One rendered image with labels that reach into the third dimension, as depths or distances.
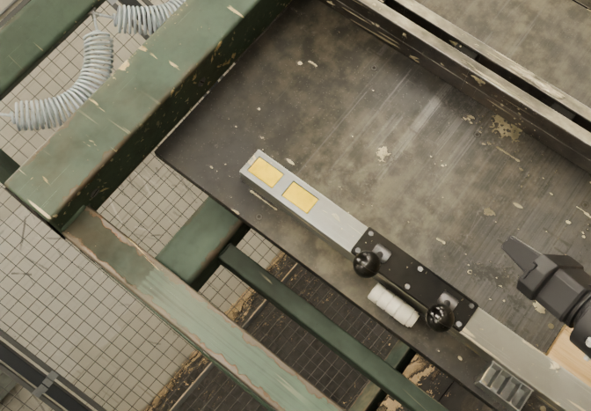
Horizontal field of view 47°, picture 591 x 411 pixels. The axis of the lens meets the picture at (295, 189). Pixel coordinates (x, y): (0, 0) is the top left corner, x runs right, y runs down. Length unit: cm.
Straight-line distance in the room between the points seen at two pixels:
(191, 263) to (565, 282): 58
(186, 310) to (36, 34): 81
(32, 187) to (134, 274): 20
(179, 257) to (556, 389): 61
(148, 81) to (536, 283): 65
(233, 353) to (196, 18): 54
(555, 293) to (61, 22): 118
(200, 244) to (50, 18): 70
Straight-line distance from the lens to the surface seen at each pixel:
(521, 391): 110
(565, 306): 87
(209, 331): 103
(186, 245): 115
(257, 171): 110
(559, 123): 117
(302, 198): 108
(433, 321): 93
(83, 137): 111
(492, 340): 106
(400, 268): 105
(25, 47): 161
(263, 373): 101
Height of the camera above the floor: 194
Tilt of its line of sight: 16 degrees down
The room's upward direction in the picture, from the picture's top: 45 degrees counter-clockwise
